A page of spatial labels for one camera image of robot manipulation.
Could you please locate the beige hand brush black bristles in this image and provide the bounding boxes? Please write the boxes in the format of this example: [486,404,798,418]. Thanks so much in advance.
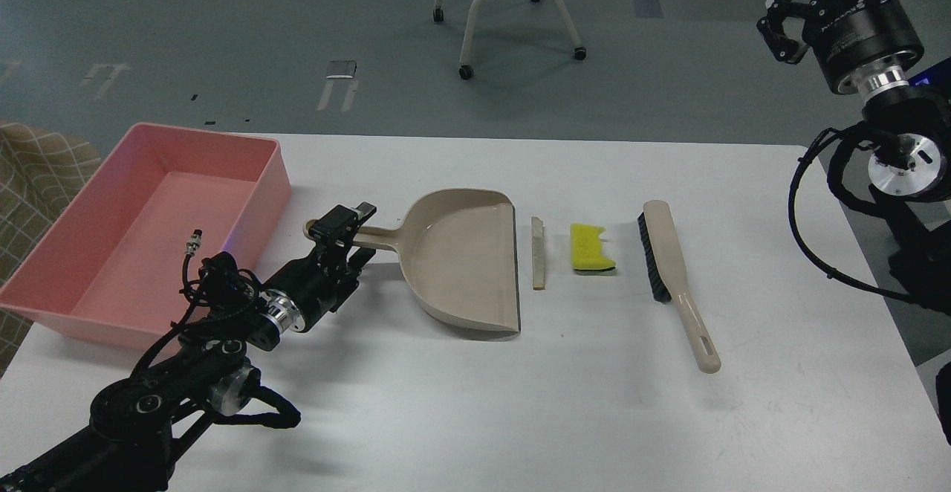
[637,200,722,374]

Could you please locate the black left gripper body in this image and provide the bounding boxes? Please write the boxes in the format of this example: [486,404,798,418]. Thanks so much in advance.
[264,245,366,329]

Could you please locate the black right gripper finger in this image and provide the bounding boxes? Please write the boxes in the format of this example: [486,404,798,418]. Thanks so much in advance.
[756,0,811,65]

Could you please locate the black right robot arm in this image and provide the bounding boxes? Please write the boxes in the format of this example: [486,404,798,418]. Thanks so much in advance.
[757,0,950,314]

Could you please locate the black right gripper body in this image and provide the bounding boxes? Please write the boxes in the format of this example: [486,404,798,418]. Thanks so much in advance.
[802,0,924,95]

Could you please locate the metal floor outlet plate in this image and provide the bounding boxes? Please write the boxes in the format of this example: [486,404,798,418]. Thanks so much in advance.
[324,59,359,80]

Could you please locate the pink plastic bin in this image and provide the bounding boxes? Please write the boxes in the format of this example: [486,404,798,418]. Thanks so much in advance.
[2,123,291,350]

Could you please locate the yellow sponge piece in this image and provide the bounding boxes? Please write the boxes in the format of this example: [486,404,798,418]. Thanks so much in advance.
[568,222,616,273]

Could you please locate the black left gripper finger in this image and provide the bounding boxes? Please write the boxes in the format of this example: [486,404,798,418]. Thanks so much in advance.
[309,205,357,255]
[345,202,377,270]

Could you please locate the beige checkered fabric chair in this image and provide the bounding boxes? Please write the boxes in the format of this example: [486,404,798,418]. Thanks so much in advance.
[0,122,102,378]

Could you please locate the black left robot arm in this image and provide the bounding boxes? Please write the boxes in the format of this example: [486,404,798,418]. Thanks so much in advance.
[2,203,376,491]

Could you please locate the beige plastic dustpan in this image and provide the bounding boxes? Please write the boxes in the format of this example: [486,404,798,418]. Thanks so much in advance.
[305,189,521,334]

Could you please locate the white bread slice piece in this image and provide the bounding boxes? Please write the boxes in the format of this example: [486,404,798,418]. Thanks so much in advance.
[530,216,547,290]

